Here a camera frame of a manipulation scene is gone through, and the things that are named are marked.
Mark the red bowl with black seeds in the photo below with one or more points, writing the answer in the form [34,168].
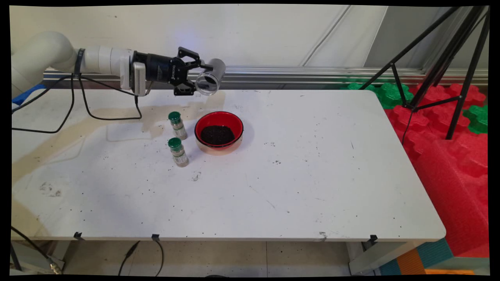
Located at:
[218,121]

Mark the white table leg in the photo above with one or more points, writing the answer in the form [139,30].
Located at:
[375,259]

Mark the orange foam block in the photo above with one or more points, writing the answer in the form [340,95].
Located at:
[410,263]

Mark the dark blue foam block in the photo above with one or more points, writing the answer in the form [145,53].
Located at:
[23,95]

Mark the clear jar with black seeds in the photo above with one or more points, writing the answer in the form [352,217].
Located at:
[213,74]

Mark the green-capped spice bottle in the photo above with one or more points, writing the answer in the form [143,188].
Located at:
[179,127]
[179,154]

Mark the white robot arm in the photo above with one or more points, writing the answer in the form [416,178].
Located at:
[43,54]

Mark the aluminium rail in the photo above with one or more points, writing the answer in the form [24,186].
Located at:
[312,74]

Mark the green studded foam block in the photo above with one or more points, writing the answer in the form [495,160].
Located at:
[478,119]
[390,95]

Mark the black tripod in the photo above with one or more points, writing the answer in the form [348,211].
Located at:
[449,54]

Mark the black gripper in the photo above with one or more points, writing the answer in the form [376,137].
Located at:
[160,69]

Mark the light blue foam block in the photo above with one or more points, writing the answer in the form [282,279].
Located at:
[433,251]

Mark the large red foam block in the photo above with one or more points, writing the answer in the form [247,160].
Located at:
[453,187]

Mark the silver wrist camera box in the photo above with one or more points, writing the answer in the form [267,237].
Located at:
[139,80]

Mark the red studded foam blocks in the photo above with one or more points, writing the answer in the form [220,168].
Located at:
[429,117]

